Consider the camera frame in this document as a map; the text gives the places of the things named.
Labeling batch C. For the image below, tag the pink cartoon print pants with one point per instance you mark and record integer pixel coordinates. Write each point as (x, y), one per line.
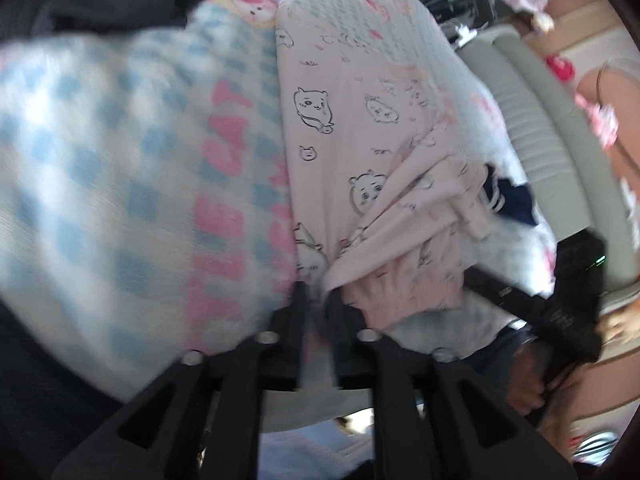
(350, 160)

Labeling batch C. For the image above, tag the pink white plush toy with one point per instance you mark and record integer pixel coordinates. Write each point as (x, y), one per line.
(597, 115)

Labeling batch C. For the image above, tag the person's right jeans leg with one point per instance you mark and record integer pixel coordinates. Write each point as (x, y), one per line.
(495, 355)

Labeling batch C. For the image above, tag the grey padded headboard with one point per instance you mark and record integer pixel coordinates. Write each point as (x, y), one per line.
(545, 160)

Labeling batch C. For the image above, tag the person's right hand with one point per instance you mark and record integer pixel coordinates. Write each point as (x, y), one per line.
(527, 375)

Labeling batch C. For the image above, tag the red plush toy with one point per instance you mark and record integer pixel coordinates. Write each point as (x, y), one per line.
(560, 67)

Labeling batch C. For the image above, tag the yellow white plush toy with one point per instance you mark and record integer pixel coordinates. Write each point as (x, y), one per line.
(542, 20)

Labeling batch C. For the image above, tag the blue checked cartoon blanket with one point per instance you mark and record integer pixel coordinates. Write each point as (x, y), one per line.
(100, 185)

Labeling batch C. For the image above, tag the person's white blue top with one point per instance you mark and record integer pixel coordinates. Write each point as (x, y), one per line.
(310, 450)

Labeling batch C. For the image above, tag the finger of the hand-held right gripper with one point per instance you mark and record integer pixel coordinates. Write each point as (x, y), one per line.
(500, 292)

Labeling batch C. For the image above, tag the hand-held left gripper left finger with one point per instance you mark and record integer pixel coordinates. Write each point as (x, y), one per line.
(287, 350)

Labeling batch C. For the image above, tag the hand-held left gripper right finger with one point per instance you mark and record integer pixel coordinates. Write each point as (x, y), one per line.
(350, 355)

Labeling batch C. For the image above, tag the navy white striped garment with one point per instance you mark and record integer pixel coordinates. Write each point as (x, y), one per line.
(515, 200)

